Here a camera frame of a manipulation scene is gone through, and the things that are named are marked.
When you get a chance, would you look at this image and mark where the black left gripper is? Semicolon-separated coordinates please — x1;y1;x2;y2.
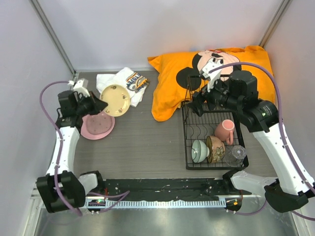
75;91;107;118

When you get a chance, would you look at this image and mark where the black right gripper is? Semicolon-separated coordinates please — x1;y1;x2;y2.
187;75;242;117

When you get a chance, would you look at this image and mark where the pink plate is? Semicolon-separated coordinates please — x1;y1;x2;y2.
80;112;115;140

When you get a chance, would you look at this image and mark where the cream floral plate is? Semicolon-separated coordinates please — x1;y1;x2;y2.
100;85;130;117

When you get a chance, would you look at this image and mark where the brown floral bowl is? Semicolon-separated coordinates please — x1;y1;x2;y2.
206;136;225;164

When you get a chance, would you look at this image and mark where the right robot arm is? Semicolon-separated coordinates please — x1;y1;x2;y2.
187;70;315;213

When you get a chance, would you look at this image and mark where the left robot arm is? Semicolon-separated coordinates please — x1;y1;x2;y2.
36;90;107;213

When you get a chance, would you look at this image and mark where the orange Mickey Mouse pillow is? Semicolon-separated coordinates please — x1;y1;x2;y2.
148;46;272;121

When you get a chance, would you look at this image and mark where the pink mug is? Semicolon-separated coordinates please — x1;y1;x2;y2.
214;119;235;145

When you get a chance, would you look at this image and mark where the white printed t-shirt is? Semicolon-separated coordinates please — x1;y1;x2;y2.
96;67;150;107

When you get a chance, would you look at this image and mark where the light green bowl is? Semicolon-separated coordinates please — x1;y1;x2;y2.
191;140;210;163

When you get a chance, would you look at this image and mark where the clear glass cup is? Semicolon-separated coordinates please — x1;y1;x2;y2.
224;146;247;167

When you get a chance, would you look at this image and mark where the black wire dish rack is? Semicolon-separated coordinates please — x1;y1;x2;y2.
181;75;245;171

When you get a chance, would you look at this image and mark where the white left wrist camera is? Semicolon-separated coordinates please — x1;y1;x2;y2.
68;79;90;97

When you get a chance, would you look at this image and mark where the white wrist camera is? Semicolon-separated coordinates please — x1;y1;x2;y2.
200;58;223;92
68;79;90;97

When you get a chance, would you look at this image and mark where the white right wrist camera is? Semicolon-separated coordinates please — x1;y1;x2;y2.
200;58;223;92

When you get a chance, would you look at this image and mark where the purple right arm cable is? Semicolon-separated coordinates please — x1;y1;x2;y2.
211;61;315;222

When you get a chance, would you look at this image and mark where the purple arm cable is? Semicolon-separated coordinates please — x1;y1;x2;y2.
39;80;130;217
211;61;315;222

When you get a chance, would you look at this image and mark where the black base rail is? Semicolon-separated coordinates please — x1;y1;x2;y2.
94;178;251;202

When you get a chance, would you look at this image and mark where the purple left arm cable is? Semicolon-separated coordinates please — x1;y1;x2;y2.
39;80;130;217

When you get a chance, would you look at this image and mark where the aluminium frame rail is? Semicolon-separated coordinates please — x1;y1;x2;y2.
29;0;78;82

